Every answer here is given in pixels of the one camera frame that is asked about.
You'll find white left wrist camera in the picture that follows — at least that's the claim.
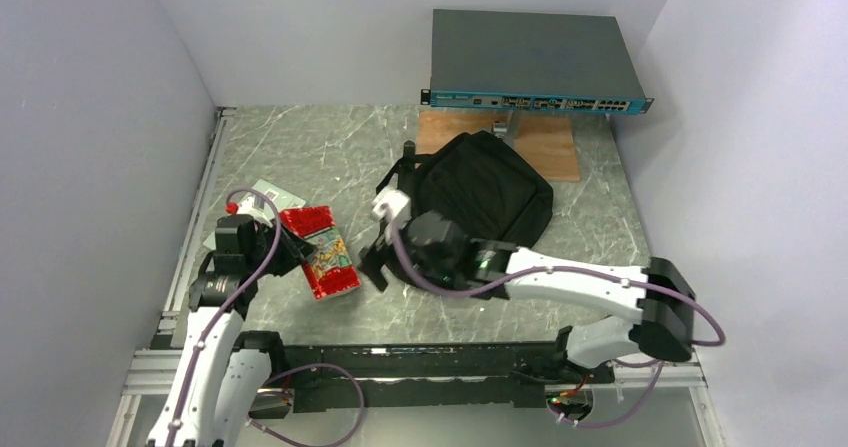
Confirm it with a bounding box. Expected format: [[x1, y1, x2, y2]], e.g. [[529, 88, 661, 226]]
[[225, 194, 275, 227]]

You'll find wooden base board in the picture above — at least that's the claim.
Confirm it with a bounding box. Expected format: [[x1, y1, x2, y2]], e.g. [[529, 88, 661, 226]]
[[416, 110, 580, 183]]

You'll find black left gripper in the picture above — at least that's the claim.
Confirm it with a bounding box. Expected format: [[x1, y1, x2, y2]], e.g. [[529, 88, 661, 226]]
[[246, 217, 317, 278]]

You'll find aluminium frame rail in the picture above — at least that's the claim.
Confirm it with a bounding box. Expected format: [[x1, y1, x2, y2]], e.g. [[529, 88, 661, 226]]
[[106, 106, 237, 446]]

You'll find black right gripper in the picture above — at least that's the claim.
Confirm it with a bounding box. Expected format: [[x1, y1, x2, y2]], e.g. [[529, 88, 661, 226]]
[[356, 211, 457, 292]]

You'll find red colourful book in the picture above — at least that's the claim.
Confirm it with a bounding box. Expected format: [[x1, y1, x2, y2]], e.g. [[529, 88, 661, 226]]
[[280, 205, 361, 301]]

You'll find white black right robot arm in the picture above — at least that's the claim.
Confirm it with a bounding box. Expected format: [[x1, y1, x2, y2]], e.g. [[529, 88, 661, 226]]
[[358, 212, 696, 382]]

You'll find grey notebook with label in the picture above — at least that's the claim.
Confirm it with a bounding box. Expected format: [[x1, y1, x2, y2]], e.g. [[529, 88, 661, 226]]
[[201, 179, 306, 250]]

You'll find grey metal stand bracket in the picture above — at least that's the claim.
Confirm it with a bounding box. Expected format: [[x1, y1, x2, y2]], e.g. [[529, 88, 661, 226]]
[[490, 111, 522, 147]]

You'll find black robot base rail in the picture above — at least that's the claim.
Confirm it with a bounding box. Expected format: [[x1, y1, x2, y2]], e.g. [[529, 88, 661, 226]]
[[268, 341, 615, 413]]

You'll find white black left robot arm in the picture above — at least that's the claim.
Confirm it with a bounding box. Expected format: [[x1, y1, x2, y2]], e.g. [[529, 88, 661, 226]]
[[144, 214, 314, 446]]

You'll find teal network switch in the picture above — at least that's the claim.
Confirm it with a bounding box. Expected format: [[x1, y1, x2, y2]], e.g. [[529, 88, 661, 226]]
[[420, 9, 654, 115]]

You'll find black student backpack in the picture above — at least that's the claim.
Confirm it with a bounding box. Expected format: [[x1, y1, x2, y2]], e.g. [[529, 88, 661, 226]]
[[377, 132, 554, 289]]

